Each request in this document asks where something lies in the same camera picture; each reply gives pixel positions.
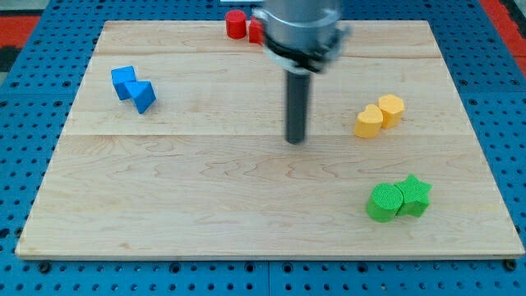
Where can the wooden board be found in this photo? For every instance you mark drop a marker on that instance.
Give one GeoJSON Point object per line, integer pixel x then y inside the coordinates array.
{"type": "Point", "coordinates": [206, 174]}

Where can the yellow hexagon block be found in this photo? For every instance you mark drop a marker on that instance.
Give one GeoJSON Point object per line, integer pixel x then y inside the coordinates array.
{"type": "Point", "coordinates": [392, 108]}

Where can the blue triangle block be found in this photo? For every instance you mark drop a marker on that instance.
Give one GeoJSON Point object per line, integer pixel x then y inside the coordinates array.
{"type": "Point", "coordinates": [142, 94]}

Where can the green star block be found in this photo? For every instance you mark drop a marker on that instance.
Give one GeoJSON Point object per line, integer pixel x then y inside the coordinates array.
{"type": "Point", "coordinates": [415, 196]}

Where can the green cylinder block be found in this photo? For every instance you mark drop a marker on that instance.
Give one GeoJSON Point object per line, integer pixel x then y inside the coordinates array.
{"type": "Point", "coordinates": [384, 202]}

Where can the blue cube block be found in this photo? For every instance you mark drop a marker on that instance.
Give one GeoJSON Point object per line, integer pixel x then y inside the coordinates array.
{"type": "Point", "coordinates": [120, 76]}

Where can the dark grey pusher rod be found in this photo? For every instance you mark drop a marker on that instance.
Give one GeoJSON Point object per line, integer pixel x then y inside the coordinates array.
{"type": "Point", "coordinates": [296, 106]}

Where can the red block behind arm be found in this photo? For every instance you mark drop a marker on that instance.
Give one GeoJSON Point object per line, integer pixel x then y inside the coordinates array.
{"type": "Point", "coordinates": [256, 31]}

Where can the red cylinder block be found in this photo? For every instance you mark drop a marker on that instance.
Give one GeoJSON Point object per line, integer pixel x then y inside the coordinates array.
{"type": "Point", "coordinates": [236, 24]}

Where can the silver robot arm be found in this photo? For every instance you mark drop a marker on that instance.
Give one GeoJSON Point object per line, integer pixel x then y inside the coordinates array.
{"type": "Point", "coordinates": [303, 37]}

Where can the yellow heart block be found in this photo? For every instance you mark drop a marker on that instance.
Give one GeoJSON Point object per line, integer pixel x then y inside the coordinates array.
{"type": "Point", "coordinates": [368, 122]}

